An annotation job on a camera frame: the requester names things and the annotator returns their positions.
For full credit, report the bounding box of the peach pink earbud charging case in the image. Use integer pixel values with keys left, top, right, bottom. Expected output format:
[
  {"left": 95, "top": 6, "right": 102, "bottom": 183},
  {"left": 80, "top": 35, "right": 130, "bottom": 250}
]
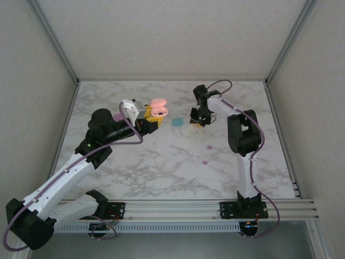
[{"left": 149, "top": 97, "right": 170, "bottom": 117}]

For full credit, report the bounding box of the green controller circuit board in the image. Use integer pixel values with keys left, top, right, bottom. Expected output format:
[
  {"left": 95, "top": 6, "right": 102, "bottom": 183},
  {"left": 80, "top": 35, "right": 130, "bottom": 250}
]
[
  {"left": 240, "top": 221, "right": 260, "bottom": 233},
  {"left": 88, "top": 222, "right": 114, "bottom": 233}
]

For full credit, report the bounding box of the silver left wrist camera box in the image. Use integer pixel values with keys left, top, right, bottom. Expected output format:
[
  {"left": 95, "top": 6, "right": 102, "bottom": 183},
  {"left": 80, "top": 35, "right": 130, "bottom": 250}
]
[{"left": 134, "top": 101, "right": 146, "bottom": 120}]

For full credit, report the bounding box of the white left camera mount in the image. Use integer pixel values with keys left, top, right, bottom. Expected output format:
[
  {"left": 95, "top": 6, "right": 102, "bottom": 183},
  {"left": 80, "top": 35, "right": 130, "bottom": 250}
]
[{"left": 121, "top": 99, "right": 139, "bottom": 122}]

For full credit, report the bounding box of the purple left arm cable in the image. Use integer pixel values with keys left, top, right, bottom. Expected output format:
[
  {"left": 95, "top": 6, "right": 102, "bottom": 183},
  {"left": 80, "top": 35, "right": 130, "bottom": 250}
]
[{"left": 5, "top": 104, "right": 143, "bottom": 253}]

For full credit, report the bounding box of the thin aluminium frame rail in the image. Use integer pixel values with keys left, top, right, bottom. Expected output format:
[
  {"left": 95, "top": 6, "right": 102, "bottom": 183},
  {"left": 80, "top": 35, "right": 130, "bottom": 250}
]
[{"left": 77, "top": 78, "right": 268, "bottom": 83}]

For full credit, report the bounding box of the wide aluminium base rail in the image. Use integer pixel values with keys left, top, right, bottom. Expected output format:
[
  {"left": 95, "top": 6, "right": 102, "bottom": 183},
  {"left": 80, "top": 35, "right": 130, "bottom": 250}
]
[{"left": 25, "top": 199, "right": 320, "bottom": 222}]

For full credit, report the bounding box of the aluminium frame post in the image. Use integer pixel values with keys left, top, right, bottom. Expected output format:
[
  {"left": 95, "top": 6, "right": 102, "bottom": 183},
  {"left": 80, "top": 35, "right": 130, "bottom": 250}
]
[
  {"left": 26, "top": 0, "right": 81, "bottom": 85},
  {"left": 307, "top": 221, "right": 335, "bottom": 259},
  {"left": 265, "top": 0, "right": 320, "bottom": 86}
]

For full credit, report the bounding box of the white slotted cable duct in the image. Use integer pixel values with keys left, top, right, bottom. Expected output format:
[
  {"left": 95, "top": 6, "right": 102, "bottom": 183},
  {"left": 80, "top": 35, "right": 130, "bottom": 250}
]
[{"left": 53, "top": 222, "right": 241, "bottom": 233}]

